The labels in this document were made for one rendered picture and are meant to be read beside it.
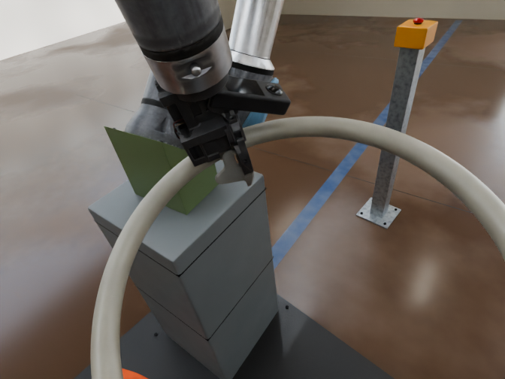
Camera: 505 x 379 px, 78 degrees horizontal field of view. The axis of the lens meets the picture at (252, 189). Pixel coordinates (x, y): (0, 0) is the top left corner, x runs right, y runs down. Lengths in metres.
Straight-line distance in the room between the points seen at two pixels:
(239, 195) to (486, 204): 0.65
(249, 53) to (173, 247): 0.52
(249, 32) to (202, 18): 0.50
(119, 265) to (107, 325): 0.07
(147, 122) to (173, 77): 0.50
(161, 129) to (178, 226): 0.26
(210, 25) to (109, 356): 0.35
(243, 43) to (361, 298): 1.31
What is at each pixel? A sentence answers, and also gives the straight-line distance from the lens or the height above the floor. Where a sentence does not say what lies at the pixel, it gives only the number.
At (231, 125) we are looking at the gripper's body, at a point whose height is 1.26.
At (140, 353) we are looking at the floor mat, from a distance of 1.70.
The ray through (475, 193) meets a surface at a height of 1.19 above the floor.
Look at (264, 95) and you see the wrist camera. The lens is 0.42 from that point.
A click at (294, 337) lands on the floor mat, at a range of 1.57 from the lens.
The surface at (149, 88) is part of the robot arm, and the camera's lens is 0.88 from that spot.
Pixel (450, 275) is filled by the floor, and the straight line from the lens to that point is 1.91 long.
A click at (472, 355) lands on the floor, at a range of 1.72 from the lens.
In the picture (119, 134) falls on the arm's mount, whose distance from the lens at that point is 0.89.
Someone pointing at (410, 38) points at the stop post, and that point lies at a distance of 1.53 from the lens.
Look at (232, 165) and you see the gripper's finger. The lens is 0.46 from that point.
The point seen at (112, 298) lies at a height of 1.13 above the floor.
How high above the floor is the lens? 1.45
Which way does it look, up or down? 40 degrees down
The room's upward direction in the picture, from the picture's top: 8 degrees counter-clockwise
